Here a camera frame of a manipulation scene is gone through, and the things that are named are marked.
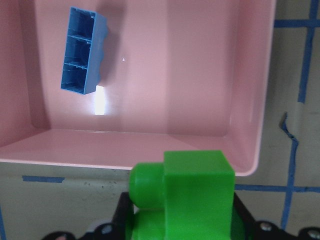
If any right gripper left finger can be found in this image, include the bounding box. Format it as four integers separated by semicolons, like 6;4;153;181
111;192;134;240

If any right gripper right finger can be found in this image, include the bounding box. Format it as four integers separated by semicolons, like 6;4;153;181
231;193;256;240

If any green toy block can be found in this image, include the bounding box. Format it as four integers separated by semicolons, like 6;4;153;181
128;150;235;240

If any blue toy block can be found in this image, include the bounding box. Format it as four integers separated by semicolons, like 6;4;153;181
60;6;108;95

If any pink plastic box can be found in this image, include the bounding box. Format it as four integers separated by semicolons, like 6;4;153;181
0;0;276;176

